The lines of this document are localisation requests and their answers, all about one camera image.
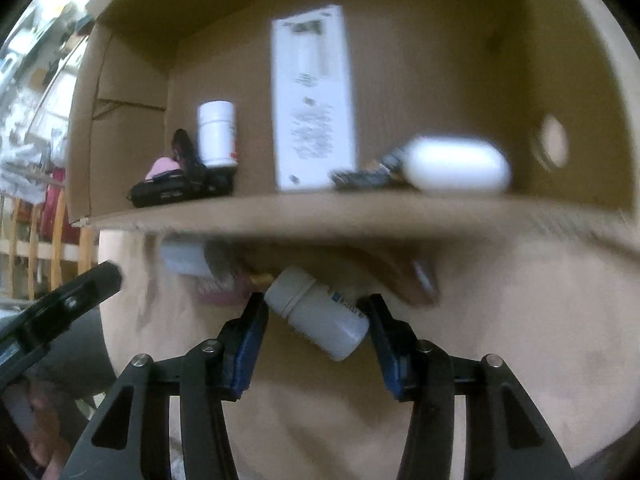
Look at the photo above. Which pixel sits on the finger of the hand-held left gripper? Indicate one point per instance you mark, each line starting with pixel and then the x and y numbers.
pixel 60 312

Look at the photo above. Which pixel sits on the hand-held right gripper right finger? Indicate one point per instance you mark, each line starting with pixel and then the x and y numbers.
pixel 392 355

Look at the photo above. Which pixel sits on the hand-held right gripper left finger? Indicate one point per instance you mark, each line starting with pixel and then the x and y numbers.
pixel 245 352

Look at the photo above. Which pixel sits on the white bottle with blue label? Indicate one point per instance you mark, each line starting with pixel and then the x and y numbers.
pixel 315 315

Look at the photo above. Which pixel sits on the white oval case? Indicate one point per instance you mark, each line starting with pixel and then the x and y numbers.
pixel 455 165

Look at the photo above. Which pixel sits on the white bottle with red label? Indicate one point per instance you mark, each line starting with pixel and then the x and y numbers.
pixel 215 130

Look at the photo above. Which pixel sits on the white remote control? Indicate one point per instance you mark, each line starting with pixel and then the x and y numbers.
pixel 310 110

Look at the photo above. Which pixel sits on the cardboard box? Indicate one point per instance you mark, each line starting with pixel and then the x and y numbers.
pixel 400 60

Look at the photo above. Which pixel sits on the person's left hand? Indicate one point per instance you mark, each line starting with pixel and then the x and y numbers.
pixel 52 425

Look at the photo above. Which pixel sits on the pink packet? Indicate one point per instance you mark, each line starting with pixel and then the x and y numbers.
pixel 220 292

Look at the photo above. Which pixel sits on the wooden chair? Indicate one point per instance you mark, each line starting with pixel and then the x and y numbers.
pixel 35 250

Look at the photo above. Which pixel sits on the white pen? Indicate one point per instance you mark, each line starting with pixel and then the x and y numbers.
pixel 425 277

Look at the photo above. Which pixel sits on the red cloth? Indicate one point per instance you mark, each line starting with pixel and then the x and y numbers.
pixel 52 210

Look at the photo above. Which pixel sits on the small white container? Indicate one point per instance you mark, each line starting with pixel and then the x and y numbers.
pixel 185 257

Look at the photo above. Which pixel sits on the cluttered shelf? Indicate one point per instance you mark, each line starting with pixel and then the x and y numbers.
pixel 45 85

